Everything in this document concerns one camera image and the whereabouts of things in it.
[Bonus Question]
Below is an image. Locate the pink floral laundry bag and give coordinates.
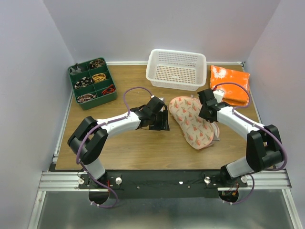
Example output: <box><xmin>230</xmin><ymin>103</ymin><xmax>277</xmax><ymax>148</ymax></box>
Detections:
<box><xmin>168</xmin><ymin>96</ymin><xmax>220</xmax><ymax>150</ymax></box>

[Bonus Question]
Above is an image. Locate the orange white cloth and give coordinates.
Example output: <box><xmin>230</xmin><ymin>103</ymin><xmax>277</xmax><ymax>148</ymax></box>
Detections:
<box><xmin>210</xmin><ymin>65</ymin><xmax>250</xmax><ymax>106</ymax></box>

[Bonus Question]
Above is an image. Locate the white plastic basket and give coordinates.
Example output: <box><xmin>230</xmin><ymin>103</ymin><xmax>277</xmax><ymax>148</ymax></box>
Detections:
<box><xmin>146</xmin><ymin>49</ymin><xmax>207</xmax><ymax>91</ymax></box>

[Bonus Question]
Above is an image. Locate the green compartment tray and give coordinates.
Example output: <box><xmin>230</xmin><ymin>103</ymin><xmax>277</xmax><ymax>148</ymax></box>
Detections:
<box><xmin>68</xmin><ymin>57</ymin><xmax>118</xmax><ymax>110</ymax></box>

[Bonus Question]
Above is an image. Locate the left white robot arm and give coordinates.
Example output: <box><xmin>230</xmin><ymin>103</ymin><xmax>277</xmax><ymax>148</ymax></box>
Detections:
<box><xmin>67</xmin><ymin>96</ymin><xmax>170</xmax><ymax>188</ymax></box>

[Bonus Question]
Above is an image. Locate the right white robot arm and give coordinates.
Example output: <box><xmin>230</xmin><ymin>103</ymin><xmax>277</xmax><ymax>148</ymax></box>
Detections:
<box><xmin>197</xmin><ymin>89</ymin><xmax>287</xmax><ymax>187</ymax></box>

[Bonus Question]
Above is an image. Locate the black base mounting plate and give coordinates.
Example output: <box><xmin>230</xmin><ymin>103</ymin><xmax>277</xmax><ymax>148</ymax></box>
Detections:
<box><xmin>78</xmin><ymin>169</ymin><xmax>253</xmax><ymax>200</ymax></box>

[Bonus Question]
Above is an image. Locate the black floral scrunchie bottom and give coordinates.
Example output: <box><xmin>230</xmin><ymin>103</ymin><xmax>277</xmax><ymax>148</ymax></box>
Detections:
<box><xmin>77</xmin><ymin>94</ymin><xmax>97</xmax><ymax>104</ymax></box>

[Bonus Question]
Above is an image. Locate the black floral scrunchie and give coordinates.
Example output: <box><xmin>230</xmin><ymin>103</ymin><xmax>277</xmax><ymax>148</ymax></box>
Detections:
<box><xmin>89</xmin><ymin>59</ymin><xmax>105</xmax><ymax>69</ymax></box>
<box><xmin>77</xmin><ymin>94</ymin><xmax>97</xmax><ymax>104</ymax></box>

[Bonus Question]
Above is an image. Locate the black white dotted scrunchie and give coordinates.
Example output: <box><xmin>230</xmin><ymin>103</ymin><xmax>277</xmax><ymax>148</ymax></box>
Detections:
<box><xmin>74</xmin><ymin>77</ymin><xmax>93</xmax><ymax>89</ymax></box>

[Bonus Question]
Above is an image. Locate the black floral scrunchie top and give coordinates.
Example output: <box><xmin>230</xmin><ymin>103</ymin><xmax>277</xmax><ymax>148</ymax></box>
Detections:
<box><xmin>89</xmin><ymin>59</ymin><xmax>105</xmax><ymax>69</ymax></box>

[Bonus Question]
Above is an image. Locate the grey item in tray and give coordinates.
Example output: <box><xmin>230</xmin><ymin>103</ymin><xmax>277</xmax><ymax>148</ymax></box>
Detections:
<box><xmin>68</xmin><ymin>64</ymin><xmax>82</xmax><ymax>75</ymax></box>

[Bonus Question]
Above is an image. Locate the orange black hair tie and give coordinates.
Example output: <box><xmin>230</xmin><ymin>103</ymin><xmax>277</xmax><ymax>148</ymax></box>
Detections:
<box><xmin>102</xmin><ymin>84</ymin><xmax>116</xmax><ymax>95</ymax></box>

